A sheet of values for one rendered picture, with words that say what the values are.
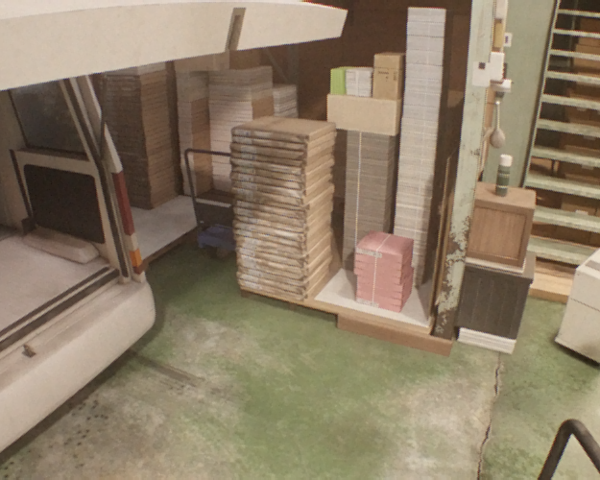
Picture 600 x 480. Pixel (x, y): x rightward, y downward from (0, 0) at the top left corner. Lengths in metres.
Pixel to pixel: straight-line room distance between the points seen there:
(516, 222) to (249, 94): 2.67
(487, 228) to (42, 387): 2.18
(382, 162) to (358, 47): 4.10
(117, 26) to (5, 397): 1.56
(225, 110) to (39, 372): 3.14
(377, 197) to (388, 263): 0.47
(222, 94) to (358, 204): 1.94
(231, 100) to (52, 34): 3.94
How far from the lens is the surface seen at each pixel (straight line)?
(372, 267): 2.89
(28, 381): 2.06
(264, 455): 2.26
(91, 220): 2.48
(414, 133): 2.94
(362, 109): 3.01
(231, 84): 4.52
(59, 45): 0.68
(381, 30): 6.88
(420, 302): 3.10
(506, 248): 2.68
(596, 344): 3.00
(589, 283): 2.87
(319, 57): 7.22
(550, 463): 1.63
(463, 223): 2.56
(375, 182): 3.08
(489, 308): 2.84
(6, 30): 0.63
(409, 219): 3.10
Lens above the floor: 1.72
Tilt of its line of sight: 25 degrees down
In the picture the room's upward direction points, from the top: straight up
